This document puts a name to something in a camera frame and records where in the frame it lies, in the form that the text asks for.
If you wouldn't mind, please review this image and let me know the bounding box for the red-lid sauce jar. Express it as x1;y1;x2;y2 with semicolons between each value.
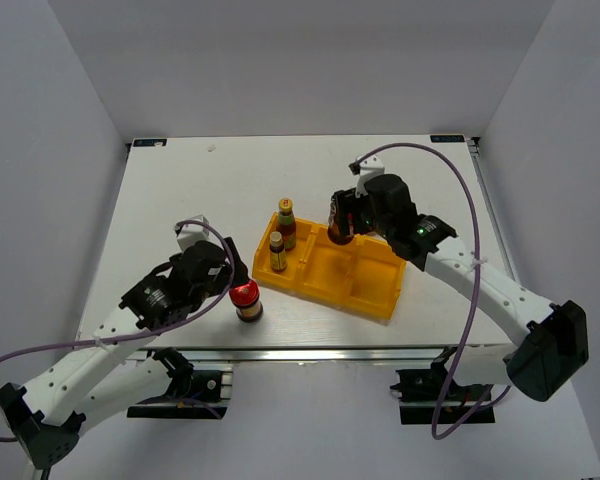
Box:
327;198;354;245
229;280;263;323

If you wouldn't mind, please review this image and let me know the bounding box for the small yellow-label oil bottle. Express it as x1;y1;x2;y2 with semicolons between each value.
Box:
269;231;287;272

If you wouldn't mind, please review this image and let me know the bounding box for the yellow-cap green-label sauce bottle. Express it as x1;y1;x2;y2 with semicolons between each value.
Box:
276;198;296;251

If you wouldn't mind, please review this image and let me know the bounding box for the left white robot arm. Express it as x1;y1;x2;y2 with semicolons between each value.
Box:
0;237;248;478

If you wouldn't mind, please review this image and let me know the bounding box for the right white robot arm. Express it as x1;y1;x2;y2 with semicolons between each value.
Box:
328;174;589;402

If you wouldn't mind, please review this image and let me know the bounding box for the yellow three-compartment bin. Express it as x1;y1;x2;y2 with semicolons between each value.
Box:
252;215;406;324

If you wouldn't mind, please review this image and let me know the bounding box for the right blue table label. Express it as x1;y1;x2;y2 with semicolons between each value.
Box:
430;134;466;143

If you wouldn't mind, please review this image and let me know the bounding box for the blue table label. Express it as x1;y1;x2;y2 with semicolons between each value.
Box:
430;134;466;143
132;138;167;148

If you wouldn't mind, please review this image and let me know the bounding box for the left blue table label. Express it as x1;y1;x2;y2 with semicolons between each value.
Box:
132;138;167;148

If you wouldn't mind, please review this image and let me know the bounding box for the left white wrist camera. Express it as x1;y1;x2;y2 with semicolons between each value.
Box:
174;215;209;252

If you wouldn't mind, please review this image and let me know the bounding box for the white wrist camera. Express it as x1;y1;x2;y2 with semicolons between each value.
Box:
174;215;209;252
349;155;385;198

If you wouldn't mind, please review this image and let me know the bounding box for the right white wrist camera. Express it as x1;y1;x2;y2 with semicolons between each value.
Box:
349;155;385;198

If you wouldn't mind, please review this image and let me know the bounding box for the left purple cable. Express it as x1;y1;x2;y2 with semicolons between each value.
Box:
0;219;236;444

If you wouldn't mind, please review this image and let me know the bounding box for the purple cable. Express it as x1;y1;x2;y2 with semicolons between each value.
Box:
0;219;236;444
359;142;514;440

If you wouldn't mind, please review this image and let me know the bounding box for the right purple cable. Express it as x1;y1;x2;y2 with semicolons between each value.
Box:
359;142;514;440

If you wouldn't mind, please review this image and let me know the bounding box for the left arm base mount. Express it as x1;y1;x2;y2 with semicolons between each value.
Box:
126;348;233;420

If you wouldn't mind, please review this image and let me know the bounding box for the aluminium table rail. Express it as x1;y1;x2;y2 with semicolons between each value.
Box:
69;345;516;365

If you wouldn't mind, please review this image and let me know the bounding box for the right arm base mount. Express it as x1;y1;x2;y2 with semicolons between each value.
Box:
389;347;485;426

